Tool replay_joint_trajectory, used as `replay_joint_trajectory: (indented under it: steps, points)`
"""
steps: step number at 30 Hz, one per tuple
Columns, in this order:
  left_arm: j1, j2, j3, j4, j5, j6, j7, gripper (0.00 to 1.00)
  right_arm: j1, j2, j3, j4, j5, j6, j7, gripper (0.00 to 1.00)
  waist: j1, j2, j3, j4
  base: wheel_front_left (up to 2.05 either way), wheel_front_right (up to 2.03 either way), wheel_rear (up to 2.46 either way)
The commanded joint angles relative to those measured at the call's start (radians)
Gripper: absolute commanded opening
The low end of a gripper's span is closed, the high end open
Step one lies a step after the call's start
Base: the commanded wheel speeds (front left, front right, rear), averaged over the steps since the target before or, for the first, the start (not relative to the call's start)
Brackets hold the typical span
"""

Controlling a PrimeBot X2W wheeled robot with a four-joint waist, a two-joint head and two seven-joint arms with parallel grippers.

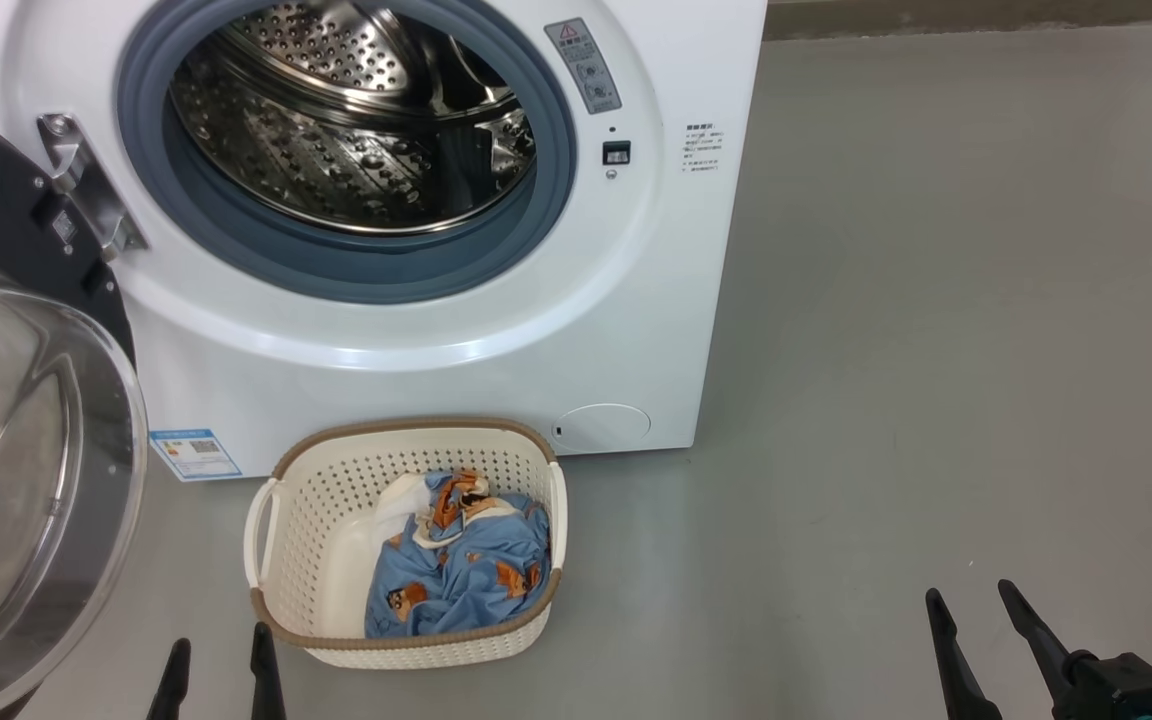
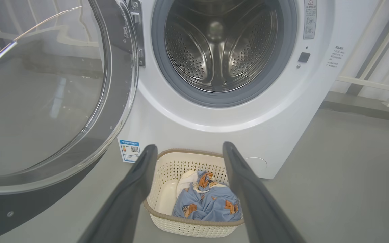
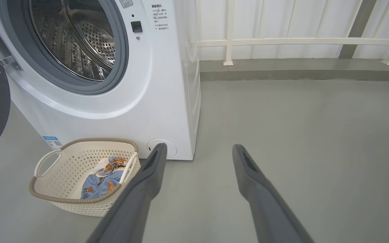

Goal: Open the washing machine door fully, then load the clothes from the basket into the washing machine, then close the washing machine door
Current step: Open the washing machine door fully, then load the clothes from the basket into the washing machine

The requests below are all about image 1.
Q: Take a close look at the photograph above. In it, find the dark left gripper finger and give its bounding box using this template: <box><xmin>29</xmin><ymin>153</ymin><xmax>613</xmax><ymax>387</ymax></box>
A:
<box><xmin>250</xmin><ymin>624</ymin><xmax>287</xmax><ymax>720</ymax></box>
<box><xmin>146</xmin><ymin>640</ymin><xmax>191</xmax><ymax>720</ymax></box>

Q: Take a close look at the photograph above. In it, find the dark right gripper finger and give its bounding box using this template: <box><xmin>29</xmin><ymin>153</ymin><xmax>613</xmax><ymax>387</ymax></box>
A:
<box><xmin>1000</xmin><ymin>582</ymin><xmax>1077</xmax><ymax>720</ymax></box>
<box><xmin>926</xmin><ymin>590</ymin><xmax>1002</xmax><ymax>720</ymax></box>

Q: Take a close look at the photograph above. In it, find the cream perforated laundry basket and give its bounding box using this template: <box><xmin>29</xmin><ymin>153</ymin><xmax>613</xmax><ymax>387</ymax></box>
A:
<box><xmin>243</xmin><ymin>417</ymin><xmax>568</xmax><ymax>669</ymax></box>

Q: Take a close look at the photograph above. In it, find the white garment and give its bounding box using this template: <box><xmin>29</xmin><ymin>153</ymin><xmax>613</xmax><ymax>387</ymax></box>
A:
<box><xmin>371</xmin><ymin>472</ymin><xmax>517</xmax><ymax>551</ymax></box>

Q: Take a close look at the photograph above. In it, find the grey warning label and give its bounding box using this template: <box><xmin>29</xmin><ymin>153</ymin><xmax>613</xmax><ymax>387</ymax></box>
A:
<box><xmin>544</xmin><ymin>18</ymin><xmax>623</xmax><ymax>115</ymax></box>

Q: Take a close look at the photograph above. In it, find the small printed text sticker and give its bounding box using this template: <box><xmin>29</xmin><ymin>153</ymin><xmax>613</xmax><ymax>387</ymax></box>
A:
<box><xmin>681</xmin><ymin>123</ymin><xmax>727</xmax><ymax>176</ymax></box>

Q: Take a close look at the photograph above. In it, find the stainless steel washing machine drum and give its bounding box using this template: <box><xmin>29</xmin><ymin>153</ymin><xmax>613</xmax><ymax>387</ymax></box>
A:
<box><xmin>168</xmin><ymin>0</ymin><xmax>537</xmax><ymax>238</ymax></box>

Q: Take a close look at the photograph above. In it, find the metal door hinge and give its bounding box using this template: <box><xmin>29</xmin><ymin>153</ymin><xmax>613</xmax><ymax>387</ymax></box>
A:
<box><xmin>36</xmin><ymin>113</ymin><xmax>149</xmax><ymax>263</ymax></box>

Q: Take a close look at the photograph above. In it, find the blue energy label sticker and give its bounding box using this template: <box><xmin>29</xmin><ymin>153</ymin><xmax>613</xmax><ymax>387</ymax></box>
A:
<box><xmin>149</xmin><ymin>430</ymin><xmax>242</xmax><ymax>483</ymax></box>

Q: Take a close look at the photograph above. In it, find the round white filter cover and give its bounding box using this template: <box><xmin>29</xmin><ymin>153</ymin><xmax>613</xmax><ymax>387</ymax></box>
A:
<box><xmin>551</xmin><ymin>403</ymin><xmax>652</xmax><ymax>451</ymax></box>

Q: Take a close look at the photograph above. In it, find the white front-load washing machine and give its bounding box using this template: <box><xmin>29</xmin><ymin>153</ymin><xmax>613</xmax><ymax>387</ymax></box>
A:
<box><xmin>0</xmin><ymin>0</ymin><xmax>767</xmax><ymax>481</ymax></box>

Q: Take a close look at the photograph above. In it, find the blue garment with orange print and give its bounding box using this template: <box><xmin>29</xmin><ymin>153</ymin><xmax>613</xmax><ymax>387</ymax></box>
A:
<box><xmin>364</xmin><ymin>470</ymin><xmax>552</xmax><ymax>639</ymax></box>

